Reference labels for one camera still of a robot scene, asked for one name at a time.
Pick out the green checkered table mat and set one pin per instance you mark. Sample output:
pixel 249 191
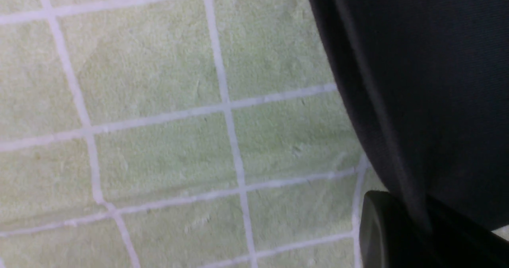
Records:
pixel 174 134

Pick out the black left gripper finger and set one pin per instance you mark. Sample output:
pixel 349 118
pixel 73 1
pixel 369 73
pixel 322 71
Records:
pixel 388 238

